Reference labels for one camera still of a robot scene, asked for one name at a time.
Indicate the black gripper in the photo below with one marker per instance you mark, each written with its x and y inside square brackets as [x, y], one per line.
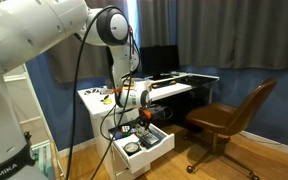
[140, 115]

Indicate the orange band on arm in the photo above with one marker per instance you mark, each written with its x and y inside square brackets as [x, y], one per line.
[117, 90]

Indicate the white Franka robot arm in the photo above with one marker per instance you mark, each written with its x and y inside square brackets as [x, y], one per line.
[24, 30]

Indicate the white open drawer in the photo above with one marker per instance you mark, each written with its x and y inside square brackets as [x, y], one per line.
[154, 148]

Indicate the dark calculator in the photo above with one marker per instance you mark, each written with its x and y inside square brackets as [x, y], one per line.
[149, 138]

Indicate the Rubik's cube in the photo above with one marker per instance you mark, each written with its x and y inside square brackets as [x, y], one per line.
[125, 130]

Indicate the round dial gauge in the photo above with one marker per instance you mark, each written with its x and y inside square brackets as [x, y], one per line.
[131, 148]

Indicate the black rectangular device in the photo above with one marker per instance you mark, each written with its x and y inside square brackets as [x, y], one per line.
[164, 84]

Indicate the zigzag patterned case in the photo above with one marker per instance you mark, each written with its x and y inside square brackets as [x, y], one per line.
[105, 90]

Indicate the white desk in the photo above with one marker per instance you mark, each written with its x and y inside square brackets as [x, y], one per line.
[94, 103]

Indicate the black sunglasses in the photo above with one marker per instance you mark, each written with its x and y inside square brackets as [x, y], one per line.
[90, 91]

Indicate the black computer monitor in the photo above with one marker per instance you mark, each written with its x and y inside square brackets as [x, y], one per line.
[159, 60]

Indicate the black desk mat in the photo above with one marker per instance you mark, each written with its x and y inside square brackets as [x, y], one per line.
[199, 80]

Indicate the brown leather chair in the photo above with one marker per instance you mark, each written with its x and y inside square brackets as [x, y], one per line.
[224, 116]

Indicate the narrow dark grey curtain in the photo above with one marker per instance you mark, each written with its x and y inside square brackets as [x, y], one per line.
[67, 63]

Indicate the white shelf unit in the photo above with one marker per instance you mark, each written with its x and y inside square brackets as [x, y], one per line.
[27, 100]

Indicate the wide dark grey curtain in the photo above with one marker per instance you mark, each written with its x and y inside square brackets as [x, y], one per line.
[234, 30]

